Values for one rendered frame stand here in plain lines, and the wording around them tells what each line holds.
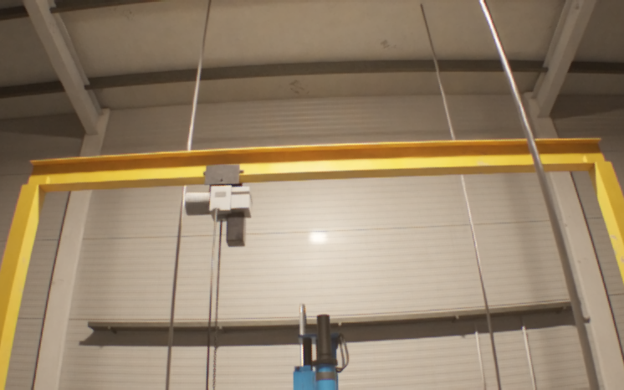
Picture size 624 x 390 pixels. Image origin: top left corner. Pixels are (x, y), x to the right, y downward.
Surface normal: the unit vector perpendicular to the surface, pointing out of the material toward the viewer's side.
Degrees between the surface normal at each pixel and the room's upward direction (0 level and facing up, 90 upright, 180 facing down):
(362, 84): 173
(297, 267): 90
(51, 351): 90
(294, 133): 90
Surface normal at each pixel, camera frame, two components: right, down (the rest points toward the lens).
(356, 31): 0.04, 0.80
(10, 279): -0.02, -0.49
